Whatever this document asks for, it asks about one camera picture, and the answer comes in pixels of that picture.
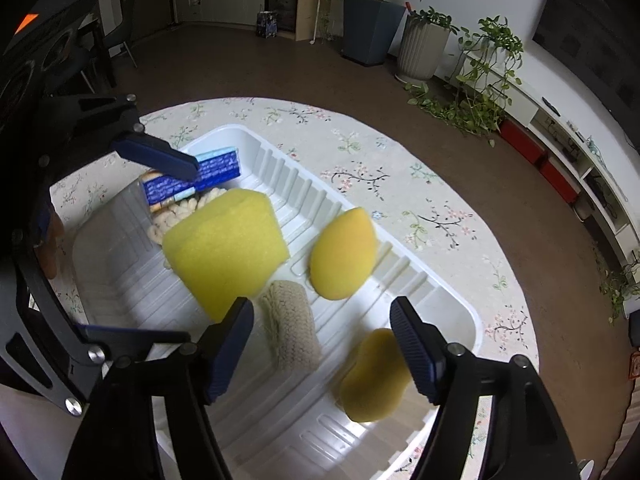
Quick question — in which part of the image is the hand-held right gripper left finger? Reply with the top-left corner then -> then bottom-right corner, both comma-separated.
62,297 -> 255,480

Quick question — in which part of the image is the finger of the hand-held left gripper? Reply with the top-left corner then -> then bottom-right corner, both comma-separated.
37,94 -> 201,182
5,260 -> 191,413

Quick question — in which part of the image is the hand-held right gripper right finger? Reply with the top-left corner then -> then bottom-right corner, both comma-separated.
390,296 -> 576,480

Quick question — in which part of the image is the yellow peanut-shaped sponge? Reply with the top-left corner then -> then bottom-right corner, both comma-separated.
339,328 -> 413,423

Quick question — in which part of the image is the cream chenille sponge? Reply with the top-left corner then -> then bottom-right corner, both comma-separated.
147,187 -> 226,268

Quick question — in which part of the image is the white plastic tray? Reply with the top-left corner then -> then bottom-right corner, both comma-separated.
72,124 -> 485,480

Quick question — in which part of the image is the blue white tissue pack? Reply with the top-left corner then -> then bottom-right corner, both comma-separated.
139,146 -> 241,213

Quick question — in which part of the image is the cream knitted pad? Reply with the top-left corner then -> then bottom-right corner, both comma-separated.
258,280 -> 324,373

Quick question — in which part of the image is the thick yellow rectangular sponge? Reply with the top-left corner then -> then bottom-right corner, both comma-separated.
162,189 -> 292,323

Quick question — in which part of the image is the yellow teardrop sponge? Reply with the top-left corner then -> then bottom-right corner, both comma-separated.
309,206 -> 378,302

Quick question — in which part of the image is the person's left hand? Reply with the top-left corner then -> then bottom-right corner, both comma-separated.
37,212 -> 66,281

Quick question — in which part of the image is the dining chair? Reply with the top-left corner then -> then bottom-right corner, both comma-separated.
92,0 -> 138,86

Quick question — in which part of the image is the round table with floral cloth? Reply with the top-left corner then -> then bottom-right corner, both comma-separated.
47,96 -> 541,480

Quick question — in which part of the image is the small bushy plant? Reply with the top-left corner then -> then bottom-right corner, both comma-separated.
595,250 -> 640,323

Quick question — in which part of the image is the red storage box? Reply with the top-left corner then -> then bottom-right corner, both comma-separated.
499,119 -> 546,163
539,156 -> 583,204

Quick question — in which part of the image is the dark square plant pot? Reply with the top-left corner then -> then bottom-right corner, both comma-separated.
342,0 -> 406,66

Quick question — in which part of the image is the white television cabinet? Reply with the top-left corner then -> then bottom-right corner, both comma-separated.
500,80 -> 640,271

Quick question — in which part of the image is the trailing vine plant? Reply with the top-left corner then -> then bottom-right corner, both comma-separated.
405,16 -> 525,148

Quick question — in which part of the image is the white ribbed plant pot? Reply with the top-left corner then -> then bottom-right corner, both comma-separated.
397,15 -> 451,81

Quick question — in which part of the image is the small plant in ribbed pot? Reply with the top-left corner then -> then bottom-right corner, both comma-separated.
410,7 -> 458,36

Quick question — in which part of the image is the wall-mounted television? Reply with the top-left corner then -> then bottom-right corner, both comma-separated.
531,0 -> 640,151

